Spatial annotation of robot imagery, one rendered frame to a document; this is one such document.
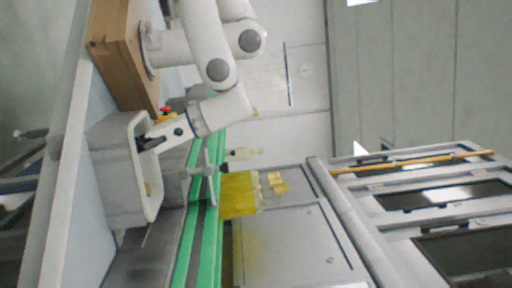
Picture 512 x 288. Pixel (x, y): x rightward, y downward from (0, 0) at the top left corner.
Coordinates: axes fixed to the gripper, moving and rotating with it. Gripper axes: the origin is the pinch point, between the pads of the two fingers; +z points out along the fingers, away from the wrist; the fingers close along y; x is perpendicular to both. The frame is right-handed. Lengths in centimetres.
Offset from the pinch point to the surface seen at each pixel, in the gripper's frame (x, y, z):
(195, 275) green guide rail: -25.6, -16.9, -6.2
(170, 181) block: -13.7, 11.0, -1.7
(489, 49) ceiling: -54, 169, -184
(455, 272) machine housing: -61, 0, -61
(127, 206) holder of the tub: -9.9, -8.1, 3.2
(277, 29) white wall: 0, 609, -106
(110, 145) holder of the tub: 3.3, -8.4, 0.2
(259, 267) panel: -44.2, 7.5, -14.2
